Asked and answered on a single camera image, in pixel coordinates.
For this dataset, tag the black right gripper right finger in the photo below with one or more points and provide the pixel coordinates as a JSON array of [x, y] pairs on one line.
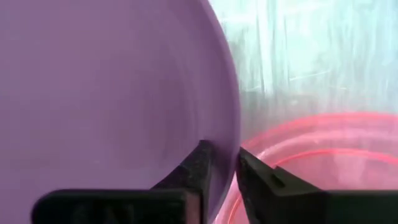
[[295, 205]]

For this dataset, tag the pink transparent plate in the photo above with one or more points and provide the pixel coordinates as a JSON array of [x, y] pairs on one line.
[[326, 161]]

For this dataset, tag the purple plate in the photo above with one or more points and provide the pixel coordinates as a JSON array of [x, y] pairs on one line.
[[109, 93]]

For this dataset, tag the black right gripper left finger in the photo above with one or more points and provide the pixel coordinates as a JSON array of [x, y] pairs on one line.
[[124, 207]]

